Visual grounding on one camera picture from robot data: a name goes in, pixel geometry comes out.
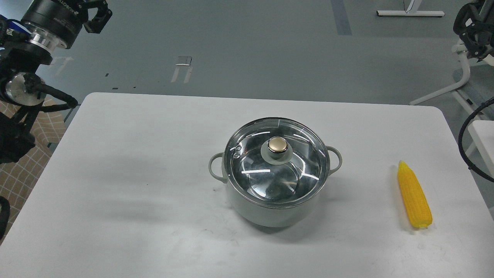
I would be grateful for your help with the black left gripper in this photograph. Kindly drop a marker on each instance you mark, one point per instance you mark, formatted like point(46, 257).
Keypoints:
point(98, 22)

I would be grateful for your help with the glass pot lid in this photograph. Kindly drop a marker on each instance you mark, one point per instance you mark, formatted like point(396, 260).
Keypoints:
point(276, 162)

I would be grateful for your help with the yellow corn cob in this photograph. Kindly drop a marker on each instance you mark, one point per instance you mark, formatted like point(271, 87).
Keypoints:
point(414, 200)

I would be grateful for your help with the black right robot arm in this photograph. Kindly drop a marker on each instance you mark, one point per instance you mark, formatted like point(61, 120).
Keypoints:
point(474, 26)

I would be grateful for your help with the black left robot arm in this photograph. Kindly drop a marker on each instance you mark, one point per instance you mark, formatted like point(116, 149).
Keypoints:
point(29, 43)

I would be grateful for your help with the light green steel pot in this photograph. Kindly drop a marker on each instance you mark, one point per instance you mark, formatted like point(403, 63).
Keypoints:
point(274, 217)

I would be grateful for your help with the checkered beige cloth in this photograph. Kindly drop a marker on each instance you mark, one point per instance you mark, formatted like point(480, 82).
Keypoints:
point(17, 180)

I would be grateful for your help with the white desk foot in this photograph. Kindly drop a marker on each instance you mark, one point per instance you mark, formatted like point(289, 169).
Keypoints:
point(412, 10)

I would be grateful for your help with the white side table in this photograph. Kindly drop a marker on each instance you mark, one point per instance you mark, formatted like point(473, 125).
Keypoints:
point(482, 132)

